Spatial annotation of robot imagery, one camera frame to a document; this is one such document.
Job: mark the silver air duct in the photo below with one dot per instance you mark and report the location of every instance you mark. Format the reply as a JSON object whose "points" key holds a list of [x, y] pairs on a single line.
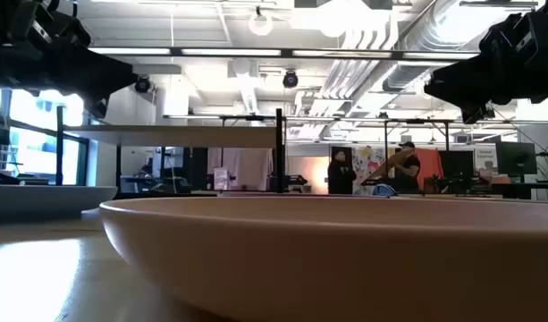
{"points": [[412, 73]]}

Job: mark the orange panel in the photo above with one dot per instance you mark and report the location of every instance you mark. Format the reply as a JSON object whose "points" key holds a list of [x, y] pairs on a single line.
{"points": [[432, 163]]}

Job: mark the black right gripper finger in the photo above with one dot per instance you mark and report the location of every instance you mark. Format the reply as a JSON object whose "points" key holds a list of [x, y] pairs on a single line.
{"points": [[448, 94], [450, 79]]}

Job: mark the dark background desk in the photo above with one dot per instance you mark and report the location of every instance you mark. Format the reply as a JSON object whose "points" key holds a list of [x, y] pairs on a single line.
{"points": [[524, 190]]}

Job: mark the blue rounded object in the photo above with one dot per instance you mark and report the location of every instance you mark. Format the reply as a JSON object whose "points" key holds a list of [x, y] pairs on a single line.
{"points": [[384, 191]]}

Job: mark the large window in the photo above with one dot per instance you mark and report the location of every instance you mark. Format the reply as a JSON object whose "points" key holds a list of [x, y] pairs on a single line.
{"points": [[36, 156]]}

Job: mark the person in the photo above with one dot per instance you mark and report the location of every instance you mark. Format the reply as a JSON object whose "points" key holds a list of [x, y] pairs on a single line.
{"points": [[340, 174], [407, 172]]}

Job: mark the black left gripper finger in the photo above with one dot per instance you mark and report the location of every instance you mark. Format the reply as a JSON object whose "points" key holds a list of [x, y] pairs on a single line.
{"points": [[115, 85], [115, 69]]}

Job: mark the long overhead light bar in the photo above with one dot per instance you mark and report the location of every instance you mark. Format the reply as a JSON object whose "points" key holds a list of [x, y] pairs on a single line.
{"points": [[233, 52]]}

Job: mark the pink plate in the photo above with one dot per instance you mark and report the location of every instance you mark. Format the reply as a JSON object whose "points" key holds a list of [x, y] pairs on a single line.
{"points": [[300, 250]]}

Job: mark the brown board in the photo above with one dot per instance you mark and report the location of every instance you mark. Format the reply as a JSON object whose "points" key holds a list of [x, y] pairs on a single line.
{"points": [[390, 165]]}

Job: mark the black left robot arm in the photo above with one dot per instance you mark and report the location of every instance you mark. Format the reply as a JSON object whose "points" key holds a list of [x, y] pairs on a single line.
{"points": [[14, 58]]}

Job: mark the black background rig frame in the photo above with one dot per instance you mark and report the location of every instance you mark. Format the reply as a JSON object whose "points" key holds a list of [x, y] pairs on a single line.
{"points": [[416, 121]]}

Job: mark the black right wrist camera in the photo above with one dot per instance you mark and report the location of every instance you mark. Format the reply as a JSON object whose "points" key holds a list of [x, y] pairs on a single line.
{"points": [[471, 114]]}

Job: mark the black computer monitor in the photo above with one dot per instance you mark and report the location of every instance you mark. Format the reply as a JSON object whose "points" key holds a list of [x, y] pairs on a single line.
{"points": [[516, 158], [456, 164]]}

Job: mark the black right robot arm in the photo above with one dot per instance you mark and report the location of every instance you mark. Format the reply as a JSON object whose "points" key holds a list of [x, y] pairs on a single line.
{"points": [[542, 44]]}

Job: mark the blue plate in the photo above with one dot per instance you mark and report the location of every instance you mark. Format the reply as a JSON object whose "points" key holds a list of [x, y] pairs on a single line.
{"points": [[41, 199]]}

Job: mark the colourful wall poster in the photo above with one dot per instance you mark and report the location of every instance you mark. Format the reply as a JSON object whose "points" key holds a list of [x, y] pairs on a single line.
{"points": [[367, 163]]}

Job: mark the black hanging spotlight cluster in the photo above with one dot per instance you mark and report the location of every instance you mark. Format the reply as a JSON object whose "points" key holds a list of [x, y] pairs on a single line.
{"points": [[488, 113]]}

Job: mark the white wall sign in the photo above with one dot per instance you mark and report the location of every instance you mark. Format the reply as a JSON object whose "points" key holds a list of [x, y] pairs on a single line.
{"points": [[485, 157]]}

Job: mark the low shelf with black frame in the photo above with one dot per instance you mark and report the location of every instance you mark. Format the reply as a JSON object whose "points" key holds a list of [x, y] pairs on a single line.
{"points": [[166, 135]]}

